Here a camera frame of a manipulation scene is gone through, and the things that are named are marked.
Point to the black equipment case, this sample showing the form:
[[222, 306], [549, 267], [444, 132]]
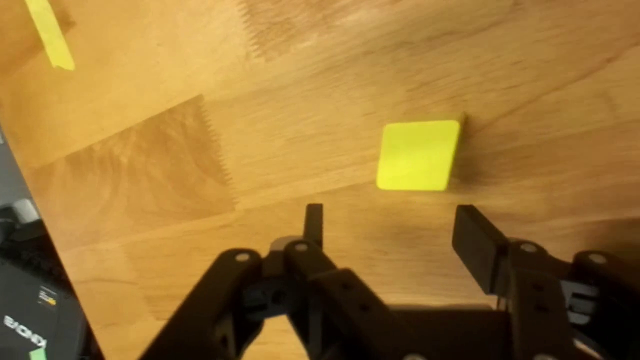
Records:
[[33, 312]]

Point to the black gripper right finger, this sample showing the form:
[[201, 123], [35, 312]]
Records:
[[532, 300]]

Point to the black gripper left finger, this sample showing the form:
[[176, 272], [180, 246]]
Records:
[[253, 312]]

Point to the yellow cube block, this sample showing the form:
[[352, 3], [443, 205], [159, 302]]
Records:
[[418, 155]]

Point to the yellow tape strip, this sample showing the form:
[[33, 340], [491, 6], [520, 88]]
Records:
[[53, 37]]

